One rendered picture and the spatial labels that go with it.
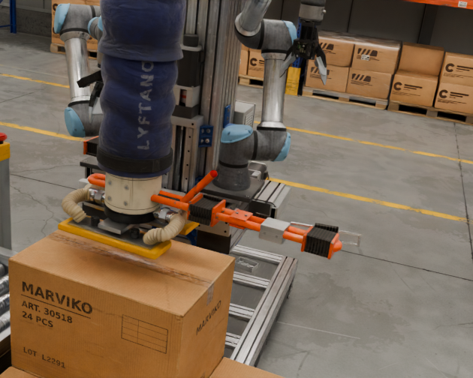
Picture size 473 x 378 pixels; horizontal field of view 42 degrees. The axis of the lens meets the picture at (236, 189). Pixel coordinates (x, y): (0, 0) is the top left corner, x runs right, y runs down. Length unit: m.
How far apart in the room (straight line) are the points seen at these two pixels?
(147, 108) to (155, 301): 0.55
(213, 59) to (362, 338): 1.80
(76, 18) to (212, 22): 0.54
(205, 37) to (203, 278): 1.00
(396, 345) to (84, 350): 1.99
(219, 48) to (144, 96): 0.79
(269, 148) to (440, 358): 1.70
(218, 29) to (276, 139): 0.49
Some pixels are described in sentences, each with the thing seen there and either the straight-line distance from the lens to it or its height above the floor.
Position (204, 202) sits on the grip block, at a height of 1.20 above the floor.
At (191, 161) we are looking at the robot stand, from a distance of 2.50.
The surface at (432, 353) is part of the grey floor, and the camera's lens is 3.56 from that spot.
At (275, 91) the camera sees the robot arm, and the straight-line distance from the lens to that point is 2.35.
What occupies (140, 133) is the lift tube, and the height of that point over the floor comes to 1.39.
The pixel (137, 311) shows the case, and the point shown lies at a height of 0.91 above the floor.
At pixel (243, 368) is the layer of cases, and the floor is 0.54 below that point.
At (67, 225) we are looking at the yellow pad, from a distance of 1.91.
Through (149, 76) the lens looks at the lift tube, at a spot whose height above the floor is 1.56.
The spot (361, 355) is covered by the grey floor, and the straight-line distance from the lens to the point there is 3.38.
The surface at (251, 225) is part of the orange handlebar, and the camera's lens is 1.72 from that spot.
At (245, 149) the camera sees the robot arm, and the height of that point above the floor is 1.20.
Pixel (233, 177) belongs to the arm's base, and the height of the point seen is 1.09.
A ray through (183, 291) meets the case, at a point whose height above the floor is 0.94.
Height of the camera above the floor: 1.91
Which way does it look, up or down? 22 degrees down
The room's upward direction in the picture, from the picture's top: 7 degrees clockwise
